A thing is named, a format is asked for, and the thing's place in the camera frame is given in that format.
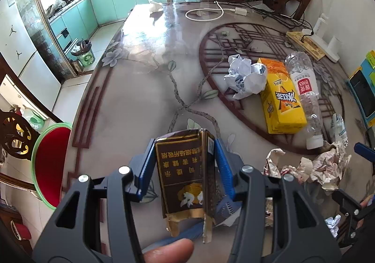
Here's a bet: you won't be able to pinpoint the white cable with adapter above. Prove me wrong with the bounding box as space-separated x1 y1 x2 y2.
185 0 247 22

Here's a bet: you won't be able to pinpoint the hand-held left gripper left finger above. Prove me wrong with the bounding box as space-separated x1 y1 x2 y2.
32 138 157 263

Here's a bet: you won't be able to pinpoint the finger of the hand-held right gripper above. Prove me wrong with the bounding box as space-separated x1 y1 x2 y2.
332 188 375 249
353 142 375 162

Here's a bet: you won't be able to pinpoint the white printed paper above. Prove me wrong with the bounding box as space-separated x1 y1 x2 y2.
224 55 268 100

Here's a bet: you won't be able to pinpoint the yellow book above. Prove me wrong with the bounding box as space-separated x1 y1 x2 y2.
285 30 327 61

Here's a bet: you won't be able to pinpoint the small printed paper wad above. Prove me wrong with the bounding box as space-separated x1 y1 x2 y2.
325 215 342 238

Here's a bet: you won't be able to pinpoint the brown cigarette box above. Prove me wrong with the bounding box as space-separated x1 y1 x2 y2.
155 128 217 244

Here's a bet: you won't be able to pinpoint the blue framed tablet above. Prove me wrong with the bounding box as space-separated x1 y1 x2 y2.
347 66 375 129

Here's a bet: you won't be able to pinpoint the white cylinder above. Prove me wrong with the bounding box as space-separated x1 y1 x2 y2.
327 35 342 62

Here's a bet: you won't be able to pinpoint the black cables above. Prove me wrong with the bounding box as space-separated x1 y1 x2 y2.
234 2 311 29

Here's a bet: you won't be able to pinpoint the person's left hand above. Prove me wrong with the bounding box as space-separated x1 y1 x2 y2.
142 238 194 263

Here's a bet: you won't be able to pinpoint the white bottle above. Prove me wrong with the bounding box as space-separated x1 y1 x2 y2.
313 14 327 39

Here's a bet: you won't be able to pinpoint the clear snack wrapper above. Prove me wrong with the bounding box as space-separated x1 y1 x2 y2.
330 113 349 148

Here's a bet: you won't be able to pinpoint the clear plastic bottle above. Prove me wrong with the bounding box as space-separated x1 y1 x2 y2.
285 52 324 150

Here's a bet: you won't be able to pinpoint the white refrigerator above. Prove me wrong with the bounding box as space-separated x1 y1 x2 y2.
0 0 63 123

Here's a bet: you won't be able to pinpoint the yellow drink carton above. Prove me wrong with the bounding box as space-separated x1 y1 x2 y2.
258 58 308 135

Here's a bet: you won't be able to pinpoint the green trash can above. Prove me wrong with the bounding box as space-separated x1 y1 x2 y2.
71 40 96 68

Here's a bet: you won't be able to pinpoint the beige paper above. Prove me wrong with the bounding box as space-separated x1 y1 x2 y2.
307 140 352 191

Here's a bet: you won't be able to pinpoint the white power strip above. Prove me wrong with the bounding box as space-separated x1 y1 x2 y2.
302 28 331 56

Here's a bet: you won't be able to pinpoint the red basin green rim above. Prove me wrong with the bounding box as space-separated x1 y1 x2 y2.
31 123 72 211

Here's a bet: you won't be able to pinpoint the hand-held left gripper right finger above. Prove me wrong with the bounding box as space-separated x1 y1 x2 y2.
215 138 342 263

